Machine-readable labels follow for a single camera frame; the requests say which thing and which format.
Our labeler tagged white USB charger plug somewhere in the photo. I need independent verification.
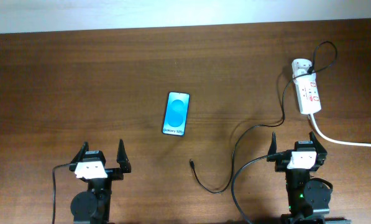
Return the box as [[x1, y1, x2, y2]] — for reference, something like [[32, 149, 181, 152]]
[[291, 58, 312, 78]]

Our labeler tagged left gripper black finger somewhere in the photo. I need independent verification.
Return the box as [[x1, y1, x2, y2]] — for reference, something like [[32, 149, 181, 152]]
[[116, 139, 130, 169], [71, 142, 89, 164]]

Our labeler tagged white power strip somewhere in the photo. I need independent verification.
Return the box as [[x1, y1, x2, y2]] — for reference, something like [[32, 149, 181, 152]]
[[295, 73, 321, 115]]

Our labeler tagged white power strip cord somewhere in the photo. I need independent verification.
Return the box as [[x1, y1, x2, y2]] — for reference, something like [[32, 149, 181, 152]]
[[308, 113, 371, 149]]

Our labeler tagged black USB charging cable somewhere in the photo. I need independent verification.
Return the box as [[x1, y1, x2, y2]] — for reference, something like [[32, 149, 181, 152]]
[[189, 40, 339, 194]]

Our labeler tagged blue screen Galaxy smartphone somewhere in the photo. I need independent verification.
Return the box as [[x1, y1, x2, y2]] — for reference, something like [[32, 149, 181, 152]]
[[162, 91, 190, 136]]

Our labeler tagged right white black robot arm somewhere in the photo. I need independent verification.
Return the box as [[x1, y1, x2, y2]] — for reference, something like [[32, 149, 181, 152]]
[[267, 132, 352, 224]]

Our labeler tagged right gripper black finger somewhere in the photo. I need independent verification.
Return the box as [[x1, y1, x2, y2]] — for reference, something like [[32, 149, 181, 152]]
[[309, 132, 327, 154], [267, 132, 277, 156]]

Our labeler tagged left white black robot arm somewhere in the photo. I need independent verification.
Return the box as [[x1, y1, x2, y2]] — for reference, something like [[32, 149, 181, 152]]
[[69, 140, 132, 224]]

